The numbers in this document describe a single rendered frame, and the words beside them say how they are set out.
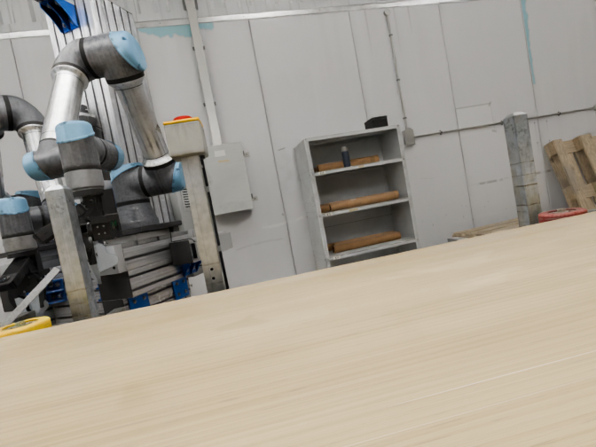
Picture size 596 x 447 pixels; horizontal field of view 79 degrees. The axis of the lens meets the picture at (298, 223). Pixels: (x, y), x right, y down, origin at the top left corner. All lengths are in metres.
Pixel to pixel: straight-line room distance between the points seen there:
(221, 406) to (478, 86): 4.45
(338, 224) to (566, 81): 3.14
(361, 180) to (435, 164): 0.84
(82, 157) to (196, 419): 0.75
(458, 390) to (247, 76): 3.57
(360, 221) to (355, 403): 3.48
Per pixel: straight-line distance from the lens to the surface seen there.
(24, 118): 1.54
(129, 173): 1.43
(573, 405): 0.23
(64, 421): 0.32
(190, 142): 0.76
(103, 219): 0.91
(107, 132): 1.74
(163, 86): 3.69
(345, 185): 3.65
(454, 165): 4.23
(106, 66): 1.29
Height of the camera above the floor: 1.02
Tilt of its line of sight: 3 degrees down
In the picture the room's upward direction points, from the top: 11 degrees counter-clockwise
